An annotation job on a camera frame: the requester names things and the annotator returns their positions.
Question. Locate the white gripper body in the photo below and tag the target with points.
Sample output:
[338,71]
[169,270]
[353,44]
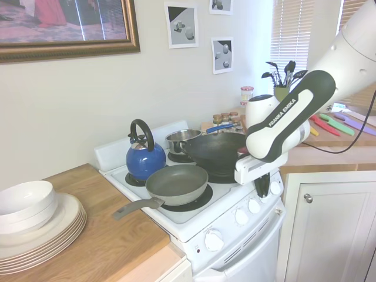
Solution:
[249,171]

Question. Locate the black wok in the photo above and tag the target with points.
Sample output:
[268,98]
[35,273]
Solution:
[211,149]

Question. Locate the large white oven knob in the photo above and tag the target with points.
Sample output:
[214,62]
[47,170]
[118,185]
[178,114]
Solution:
[214,239]

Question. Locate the narrow wooden window blind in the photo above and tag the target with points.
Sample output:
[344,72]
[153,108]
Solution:
[290,35]

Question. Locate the black spatula utensil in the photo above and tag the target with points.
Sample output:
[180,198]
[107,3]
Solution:
[289,70]

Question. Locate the green utensil holder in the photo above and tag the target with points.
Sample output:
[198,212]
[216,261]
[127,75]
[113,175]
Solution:
[280,92]

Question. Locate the black slotted utensil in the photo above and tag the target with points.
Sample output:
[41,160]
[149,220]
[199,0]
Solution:
[298,75]

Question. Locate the cropped grey shapes paper print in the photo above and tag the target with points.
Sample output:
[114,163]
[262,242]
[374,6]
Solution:
[221,6]

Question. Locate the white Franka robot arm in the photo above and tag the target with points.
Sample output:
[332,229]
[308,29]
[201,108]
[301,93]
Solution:
[293,126]

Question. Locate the small grey shapes paper print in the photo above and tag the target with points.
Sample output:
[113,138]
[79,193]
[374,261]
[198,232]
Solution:
[223,55]

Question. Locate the cream plate with tan rim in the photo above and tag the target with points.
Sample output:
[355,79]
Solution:
[70,210]
[63,252]
[63,248]
[63,243]
[63,239]
[63,256]

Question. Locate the spice jar with silver lid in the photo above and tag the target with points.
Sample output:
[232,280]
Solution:
[239,127]

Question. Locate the white bowl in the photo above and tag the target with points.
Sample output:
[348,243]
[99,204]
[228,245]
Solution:
[26,196]
[32,220]

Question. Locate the green knife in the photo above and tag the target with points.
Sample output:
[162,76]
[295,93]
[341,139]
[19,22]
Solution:
[337,123]

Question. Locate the white stove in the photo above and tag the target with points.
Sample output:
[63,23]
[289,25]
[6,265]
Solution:
[223,235]

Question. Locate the spice jar with cork lid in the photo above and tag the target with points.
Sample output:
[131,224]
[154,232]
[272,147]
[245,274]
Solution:
[234,115]
[225,117]
[217,119]

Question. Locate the silver cabinet knob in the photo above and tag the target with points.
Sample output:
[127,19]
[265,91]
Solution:
[308,198]

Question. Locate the black spoon utensil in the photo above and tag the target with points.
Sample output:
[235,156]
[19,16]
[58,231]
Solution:
[271,69]

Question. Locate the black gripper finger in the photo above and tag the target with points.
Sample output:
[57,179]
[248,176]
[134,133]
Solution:
[259,186]
[267,183]

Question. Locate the gold framed painting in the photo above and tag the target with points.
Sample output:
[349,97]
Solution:
[58,20]

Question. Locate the purple knife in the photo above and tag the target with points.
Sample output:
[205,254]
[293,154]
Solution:
[354,120]

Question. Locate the white cabinet door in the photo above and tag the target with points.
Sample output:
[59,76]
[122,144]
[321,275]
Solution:
[332,229]

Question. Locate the glass jar with red lid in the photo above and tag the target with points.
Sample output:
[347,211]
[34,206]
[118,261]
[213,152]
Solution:
[247,94]

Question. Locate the large grey shapes paper print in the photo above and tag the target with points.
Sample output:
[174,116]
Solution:
[182,26]

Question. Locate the red knife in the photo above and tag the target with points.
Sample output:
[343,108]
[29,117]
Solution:
[324,124]

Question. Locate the grey frying pan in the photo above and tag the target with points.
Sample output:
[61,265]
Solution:
[176,185]

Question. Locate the yellow knife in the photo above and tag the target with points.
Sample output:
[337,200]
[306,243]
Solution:
[313,131]

